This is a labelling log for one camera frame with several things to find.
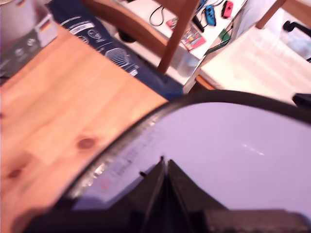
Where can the grey box with flag print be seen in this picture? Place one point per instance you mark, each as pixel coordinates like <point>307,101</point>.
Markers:
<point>24,46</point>

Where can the blue game controller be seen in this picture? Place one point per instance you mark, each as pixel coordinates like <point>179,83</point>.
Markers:
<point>211,14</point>

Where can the red game controller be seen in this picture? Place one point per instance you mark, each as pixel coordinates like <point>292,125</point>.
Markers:
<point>227,9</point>

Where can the green flat object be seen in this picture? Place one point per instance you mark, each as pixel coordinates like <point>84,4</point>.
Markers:
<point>224,35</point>

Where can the wooden furniture leg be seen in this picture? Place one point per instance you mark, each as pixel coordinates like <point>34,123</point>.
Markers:
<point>269,13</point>

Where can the white pot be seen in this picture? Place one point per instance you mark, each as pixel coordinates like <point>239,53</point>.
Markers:
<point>14,17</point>

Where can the wooden chair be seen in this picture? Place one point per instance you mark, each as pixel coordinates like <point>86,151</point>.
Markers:
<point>178,31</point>

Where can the white low table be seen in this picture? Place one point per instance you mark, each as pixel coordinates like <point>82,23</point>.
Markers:
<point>145,9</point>

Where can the small pink card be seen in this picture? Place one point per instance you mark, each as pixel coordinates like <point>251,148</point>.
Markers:
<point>172,23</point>

